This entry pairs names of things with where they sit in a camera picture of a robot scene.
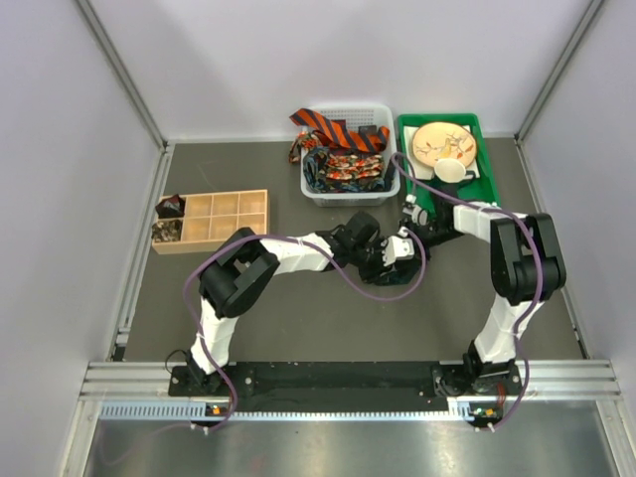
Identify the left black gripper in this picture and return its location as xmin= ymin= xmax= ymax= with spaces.
xmin=349 ymin=236 xmax=396 ymax=283

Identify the dark teal necktie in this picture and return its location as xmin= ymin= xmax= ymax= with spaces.
xmin=371 ymin=259 xmax=421 ymax=286

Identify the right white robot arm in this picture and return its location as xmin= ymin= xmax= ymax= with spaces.
xmin=401 ymin=196 xmax=566 ymax=397

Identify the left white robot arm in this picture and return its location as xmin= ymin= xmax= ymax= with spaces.
xmin=186 ymin=212 xmax=425 ymax=395

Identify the green white mug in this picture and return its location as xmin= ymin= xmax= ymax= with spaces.
xmin=433 ymin=158 xmax=476 ymax=184

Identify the green plastic tray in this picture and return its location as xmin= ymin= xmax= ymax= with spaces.
xmin=397 ymin=112 xmax=500 ymax=204

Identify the floral patterned tie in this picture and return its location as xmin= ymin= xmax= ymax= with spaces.
xmin=288 ymin=131 xmax=394 ymax=194

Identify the beige patterned plate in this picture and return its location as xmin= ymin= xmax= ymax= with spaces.
xmin=410 ymin=122 xmax=478 ymax=167

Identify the orange navy striped tie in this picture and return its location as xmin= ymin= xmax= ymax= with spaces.
xmin=289 ymin=108 xmax=391 ymax=153

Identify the white plastic basket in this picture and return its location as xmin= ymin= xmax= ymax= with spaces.
xmin=300 ymin=101 xmax=400 ymax=207

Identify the wooden compartment box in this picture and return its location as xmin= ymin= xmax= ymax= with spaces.
xmin=150 ymin=190 xmax=269 ymax=254

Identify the dark red rolled tie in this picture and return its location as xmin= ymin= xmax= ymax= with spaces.
xmin=155 ymin=195 xmax=186 ymax=220

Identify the brown patterned rolled tie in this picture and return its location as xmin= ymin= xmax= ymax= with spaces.
xmin=151 ymin=219 xmax=183 ymax=243

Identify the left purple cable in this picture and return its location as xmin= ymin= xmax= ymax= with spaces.
xmin=182 ymin=228 xmax=427 ymax=431

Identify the purple cable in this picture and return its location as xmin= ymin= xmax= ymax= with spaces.
xmin=390 ymin=152 xmax=548 ymax=431
xmin=182 ymin=228 xmax=427 ymax=431

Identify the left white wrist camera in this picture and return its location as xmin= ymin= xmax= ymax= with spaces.
xmin=382 ymin=227 xmax=415 ymax=266

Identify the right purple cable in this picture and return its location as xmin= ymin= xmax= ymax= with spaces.
xmin=390 ymin=152 xmax=548 ymax=431

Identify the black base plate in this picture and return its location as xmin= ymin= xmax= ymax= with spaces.
xmin=168 ymin=361 xmax=522 ymax=411

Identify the slotted cable duct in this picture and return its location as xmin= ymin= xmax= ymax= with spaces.
xmin=99 ymin=400 xmax=477 ymax=422

